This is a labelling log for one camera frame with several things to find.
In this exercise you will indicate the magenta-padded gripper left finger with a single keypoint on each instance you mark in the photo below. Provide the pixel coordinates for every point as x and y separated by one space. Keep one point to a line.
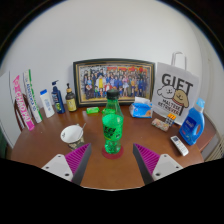
79 159

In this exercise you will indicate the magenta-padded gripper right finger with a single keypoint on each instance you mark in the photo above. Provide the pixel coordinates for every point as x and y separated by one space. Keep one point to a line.
147 159

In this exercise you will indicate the green plastic drink bottle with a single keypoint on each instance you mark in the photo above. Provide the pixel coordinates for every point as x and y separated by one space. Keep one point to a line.
112 130

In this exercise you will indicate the camouflage print paper cup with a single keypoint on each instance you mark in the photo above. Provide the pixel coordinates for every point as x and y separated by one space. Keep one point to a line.
71 135

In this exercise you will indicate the flat round red coaster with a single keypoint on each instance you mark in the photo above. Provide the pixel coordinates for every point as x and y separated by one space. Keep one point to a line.
106 156

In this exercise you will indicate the thin stirring stick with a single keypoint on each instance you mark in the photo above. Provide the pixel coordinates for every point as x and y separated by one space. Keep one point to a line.
83 126

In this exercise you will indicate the white remote control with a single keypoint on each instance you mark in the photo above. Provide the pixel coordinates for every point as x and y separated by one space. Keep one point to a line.
179 145

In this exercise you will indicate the small patterned snack packet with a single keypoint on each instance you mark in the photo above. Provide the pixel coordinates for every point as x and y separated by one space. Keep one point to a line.
160 124

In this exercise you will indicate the blue tissue pack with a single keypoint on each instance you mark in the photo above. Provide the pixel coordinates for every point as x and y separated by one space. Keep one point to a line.
140 109

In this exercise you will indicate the small green packet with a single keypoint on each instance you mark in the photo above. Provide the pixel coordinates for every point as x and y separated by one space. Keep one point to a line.
92 110

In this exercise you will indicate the blue detergent bottle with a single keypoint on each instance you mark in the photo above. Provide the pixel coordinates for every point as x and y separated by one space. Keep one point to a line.
190 128

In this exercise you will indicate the amber pump bottle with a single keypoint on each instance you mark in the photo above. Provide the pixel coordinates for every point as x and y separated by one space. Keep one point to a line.
71 101

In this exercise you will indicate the dark blue pump bottle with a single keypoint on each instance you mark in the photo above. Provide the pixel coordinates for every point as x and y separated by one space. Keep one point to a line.
58 101

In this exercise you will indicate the white tube blue cap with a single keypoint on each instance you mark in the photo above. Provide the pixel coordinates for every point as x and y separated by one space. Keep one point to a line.
47 105

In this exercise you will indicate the white radiator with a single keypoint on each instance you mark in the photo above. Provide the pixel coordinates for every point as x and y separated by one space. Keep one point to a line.
218 151

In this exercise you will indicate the white paper gift bag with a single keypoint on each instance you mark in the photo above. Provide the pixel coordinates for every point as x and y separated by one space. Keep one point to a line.
176 90

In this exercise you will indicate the long white green box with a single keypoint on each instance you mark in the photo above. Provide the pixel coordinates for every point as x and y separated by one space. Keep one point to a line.
32 96

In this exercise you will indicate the framed group photo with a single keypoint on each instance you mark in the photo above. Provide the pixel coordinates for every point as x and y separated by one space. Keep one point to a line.
100 81

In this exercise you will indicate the long pink white box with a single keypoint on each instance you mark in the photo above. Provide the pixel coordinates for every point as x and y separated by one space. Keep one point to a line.
22 101

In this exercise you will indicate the white flat panel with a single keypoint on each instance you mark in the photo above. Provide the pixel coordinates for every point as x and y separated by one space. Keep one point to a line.
6 110

